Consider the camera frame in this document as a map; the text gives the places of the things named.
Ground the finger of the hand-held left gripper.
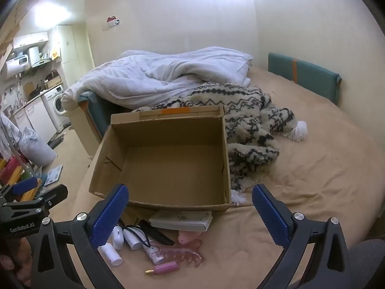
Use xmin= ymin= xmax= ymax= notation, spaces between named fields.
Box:
xmin=0 ymin=177 xmax=38 ymax=202
xmin=3 ymin=184 xmax=69 ymax=214

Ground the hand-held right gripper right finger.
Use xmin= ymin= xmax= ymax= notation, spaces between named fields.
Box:
xmin=252 ymin=183 xmax=351 ymax=289

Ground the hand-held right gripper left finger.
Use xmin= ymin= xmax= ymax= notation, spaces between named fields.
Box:
xmin=30 ymin=183 xmax=129 ymax=289

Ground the white rounded case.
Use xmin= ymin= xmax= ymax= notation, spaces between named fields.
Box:
xmin=112 ymin=226 xmax=124 ymax=250

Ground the white power adapter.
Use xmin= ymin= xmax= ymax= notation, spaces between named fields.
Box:
xmin=123 ymin=228 xmax=142 ymax=250

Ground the white capped bottle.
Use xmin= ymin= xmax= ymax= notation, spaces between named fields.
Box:
xmin=99 ymin=243 xmax=123 ymax=267

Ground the small printed tube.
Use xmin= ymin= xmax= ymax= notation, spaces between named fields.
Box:
xmin=143 ymin=244 xmax=165 ymax=264

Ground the pink perfume bottle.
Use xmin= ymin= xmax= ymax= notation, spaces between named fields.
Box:
xmin=145 ymin=262 xmax=178 ymax=275

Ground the cardboard box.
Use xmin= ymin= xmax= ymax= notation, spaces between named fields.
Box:
xmin=45 ymin=75 xmax=62 ymax=90
xmin=89 ymin=105 xmax=232 ymax=212

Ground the pink hair claw clip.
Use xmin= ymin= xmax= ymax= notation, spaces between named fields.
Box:
xmin=162 ymin=239 xmax=205 ymax=268

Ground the person's left hand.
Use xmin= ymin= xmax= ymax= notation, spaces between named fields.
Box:
xmin=0 ymin=254 xmax=32 ymax=289

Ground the colourful wooden rack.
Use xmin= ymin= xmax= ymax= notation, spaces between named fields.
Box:
xmin=0 ymin=155 xmax=41 ymax=202

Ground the paper sheet on floor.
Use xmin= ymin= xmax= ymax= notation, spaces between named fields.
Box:
xmin=44 ymin=164 xmax=64 ymax=186

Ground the white plastic bag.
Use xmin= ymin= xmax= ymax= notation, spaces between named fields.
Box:
xmin=19 ymin=126 xmax=58 ymax=167

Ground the white kitchen cabinet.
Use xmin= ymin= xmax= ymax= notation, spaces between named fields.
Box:
xmin=13 ymin=98 xmax=58 ymax=145

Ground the white flat box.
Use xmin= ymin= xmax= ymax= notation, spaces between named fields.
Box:
xmin=149 ymin=209 xmax=213 ymax=232

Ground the white washing machine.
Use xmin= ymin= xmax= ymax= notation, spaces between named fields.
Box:
xmin=41 ymin=85 xmax=70 ymax=125

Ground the patterned fluffy blanket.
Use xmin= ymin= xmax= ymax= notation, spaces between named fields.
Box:
xmin=132 ymin=82 xmax=309 ymax=207

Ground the cardboard box on counter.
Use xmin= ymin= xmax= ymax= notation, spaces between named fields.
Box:
xmin=45 ymin=75 xmax=62 ymax=90

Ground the grey clothing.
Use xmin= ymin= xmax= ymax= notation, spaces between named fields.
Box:
xmin=346 ymin=239 xmax=385 ymax=289

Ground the white water heater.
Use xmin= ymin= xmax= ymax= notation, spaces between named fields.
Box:
xmin=1 ymin=55 xmax=31 ymax=79

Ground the white tall cupboard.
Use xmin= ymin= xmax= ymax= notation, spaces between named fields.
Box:
xmin=56 ymin=25 xmax=94 ymax=88

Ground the teal cushion with orange stripe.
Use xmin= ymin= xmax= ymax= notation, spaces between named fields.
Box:
xmin=268 ymin=52 xmax=342 ymax=106

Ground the white duvet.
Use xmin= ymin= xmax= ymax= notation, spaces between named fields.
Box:
xmin=62 ymin=46 xmax=255 ymax=110

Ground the black cable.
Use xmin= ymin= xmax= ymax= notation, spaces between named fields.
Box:
xmin=125 ymin=224 xmax=151 ymax=248

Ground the white wall cupboard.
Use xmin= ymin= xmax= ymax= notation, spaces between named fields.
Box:
xmin=13 ymin=32 xmax=49 ymax=49

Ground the red and white wall fixture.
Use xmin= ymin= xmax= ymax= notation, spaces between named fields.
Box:
xmin=102 ymin=15 xmax=121 ymax=31

